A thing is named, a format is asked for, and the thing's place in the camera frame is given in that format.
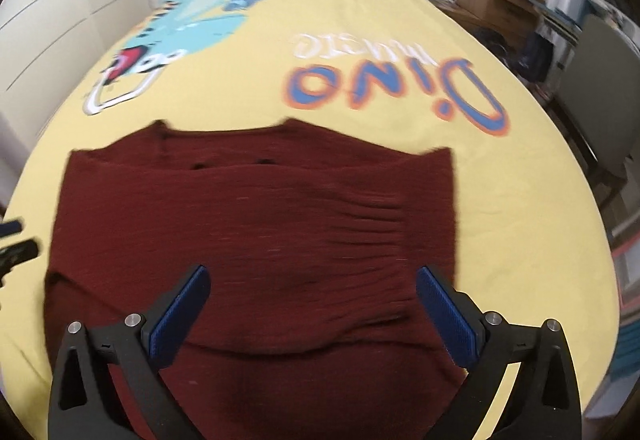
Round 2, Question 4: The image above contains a dark bag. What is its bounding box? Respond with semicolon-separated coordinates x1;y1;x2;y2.
520;32;554;82

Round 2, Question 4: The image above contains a grey chair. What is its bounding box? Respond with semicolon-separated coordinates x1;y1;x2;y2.
554;15;640;201

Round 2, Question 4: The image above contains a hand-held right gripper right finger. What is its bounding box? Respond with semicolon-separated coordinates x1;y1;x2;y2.
416;266;582;440

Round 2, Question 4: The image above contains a white wardrobe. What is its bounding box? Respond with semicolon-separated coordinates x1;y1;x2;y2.
0;0;172;136

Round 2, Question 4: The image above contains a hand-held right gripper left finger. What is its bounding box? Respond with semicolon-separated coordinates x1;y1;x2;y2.
48;264;211;440

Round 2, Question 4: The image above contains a teal folded cloth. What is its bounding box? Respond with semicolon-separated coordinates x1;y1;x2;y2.
612;335;637;387

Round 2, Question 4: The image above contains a yellow printed blanket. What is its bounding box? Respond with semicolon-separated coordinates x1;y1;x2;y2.
0;0;621;440

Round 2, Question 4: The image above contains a dark red knit sweater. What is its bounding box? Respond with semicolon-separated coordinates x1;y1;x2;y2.
42;118;468;440

